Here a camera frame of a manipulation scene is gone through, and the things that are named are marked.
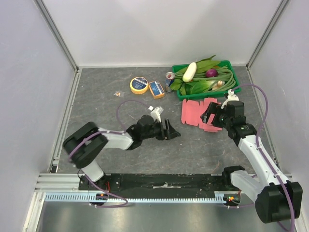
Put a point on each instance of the purple onion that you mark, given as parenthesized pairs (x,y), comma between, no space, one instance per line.
(211,73)

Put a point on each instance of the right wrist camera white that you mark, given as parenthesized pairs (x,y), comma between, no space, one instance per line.
(231,96)

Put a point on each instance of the pink cardboard box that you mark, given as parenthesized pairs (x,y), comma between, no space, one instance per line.
(192,110)

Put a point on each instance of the mushroom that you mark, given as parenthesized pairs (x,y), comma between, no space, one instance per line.
(218,85)

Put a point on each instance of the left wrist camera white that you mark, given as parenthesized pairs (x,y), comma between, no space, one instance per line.
(155,113)

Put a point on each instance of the small clear plastic bag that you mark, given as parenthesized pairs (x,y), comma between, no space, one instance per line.
(119,94)

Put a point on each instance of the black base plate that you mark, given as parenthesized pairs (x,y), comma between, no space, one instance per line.
(164,186)

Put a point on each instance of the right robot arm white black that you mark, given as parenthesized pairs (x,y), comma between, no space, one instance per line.
(275,197)

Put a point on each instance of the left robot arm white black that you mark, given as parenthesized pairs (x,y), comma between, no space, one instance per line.
(86,143)

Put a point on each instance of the green leafy vegetable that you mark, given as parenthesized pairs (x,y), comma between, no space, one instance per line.
(199,83)

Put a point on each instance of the green long beans bundle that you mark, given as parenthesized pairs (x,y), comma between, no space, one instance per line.
(224,74)

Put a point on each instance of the red blue drink can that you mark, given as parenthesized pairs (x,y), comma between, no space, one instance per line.
(169,80)

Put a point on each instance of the white cucumber vegetable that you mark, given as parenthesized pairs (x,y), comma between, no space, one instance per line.
(190,72)

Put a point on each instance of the orange blue sponge block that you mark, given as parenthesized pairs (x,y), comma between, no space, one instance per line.
(156,89)

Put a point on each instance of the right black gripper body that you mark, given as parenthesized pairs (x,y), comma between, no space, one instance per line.
(215,115)

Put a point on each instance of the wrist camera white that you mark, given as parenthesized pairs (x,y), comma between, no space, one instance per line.
(231,96)
(155,113)

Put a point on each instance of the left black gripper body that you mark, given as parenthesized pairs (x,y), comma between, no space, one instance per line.
(159,130)

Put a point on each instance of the yellow tape roll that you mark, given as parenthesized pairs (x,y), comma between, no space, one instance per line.
(139,85)

